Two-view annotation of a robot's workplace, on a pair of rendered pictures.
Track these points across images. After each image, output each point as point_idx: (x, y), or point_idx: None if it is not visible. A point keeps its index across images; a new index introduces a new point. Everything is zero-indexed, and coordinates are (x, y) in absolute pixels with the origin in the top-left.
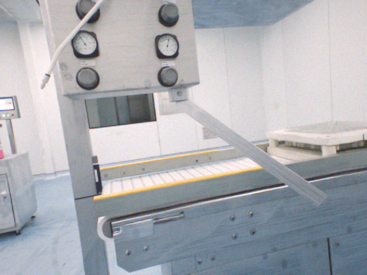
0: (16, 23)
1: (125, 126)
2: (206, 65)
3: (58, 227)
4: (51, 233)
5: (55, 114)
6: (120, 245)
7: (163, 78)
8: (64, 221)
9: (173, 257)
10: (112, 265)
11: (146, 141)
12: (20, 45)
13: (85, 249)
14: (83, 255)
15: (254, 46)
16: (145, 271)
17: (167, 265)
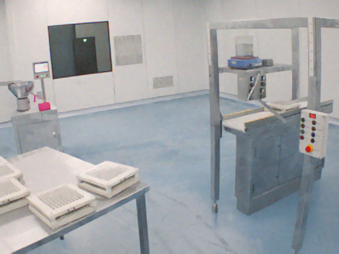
0: None
1: (84, 77)
2: (157, 21)
3: (86, 157)
4: (86, 161)
5: (25, 66)
6: (247, 133)
7: (261, 97)
8: (85, 154)
9: (255, 136)
10: (153, 172)
11: (102, 90)
12: (2, 6)
13: (215, 141)
14: (214, 143)
15: (197, 8)
16: (176, 173)
17: (248, 141)
